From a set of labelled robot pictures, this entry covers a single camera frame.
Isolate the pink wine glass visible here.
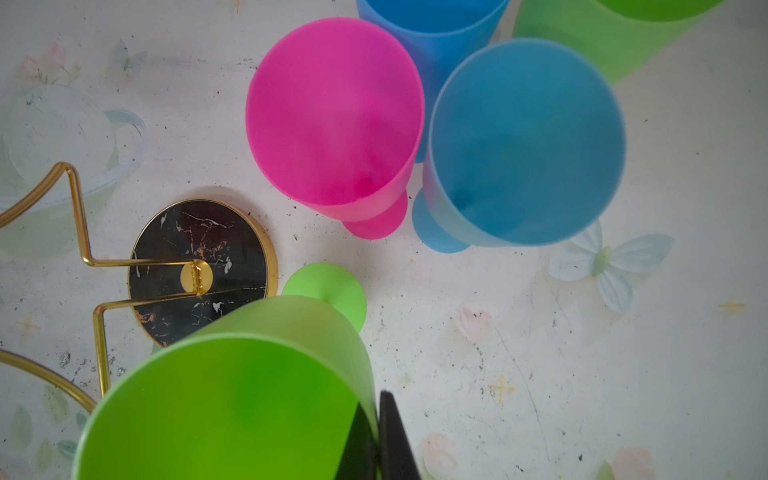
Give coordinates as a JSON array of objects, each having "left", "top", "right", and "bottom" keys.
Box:
[{"left": 245, "top": 18, "right": 426, "bottom": 240}]

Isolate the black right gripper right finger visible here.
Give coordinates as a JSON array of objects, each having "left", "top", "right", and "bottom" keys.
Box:
[{"left": 379, "top": 390, "right": 421, "bottom": 480}]

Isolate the gold wire wine glass rack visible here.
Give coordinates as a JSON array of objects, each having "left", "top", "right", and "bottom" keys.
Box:
[{"left": 1, "top": 162, "right": 278, "bottom": 413}]

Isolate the green wine glass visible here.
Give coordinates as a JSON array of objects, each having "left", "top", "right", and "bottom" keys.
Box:
[
  {"left": 512, "top": 0, "right": 721, "bottom": 83},
  {"left": 72, "top": 263, "right": 377, "bottom": 479}
]

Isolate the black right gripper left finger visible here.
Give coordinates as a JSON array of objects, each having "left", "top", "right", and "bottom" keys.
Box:
[{"left": 335, "top": 403, "right": 379, "bottom": 480}]

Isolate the blue wine glass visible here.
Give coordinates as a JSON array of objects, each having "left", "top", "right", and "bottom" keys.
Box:
[
  {"left": 412, "top": 38, "right": 626, "bottom": 253},
  {"left": 356, "top": 0, "right": 508, "bottom": 163}
]

